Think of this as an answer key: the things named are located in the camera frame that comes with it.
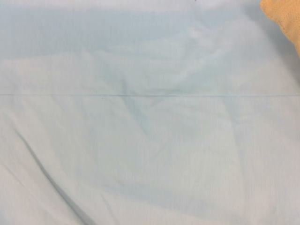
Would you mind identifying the light blue bed sheet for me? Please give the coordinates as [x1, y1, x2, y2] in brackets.
[0, 0, 300, 225]

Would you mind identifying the orange woven cloth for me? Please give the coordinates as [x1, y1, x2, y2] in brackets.
[260, 0, 300, 58]

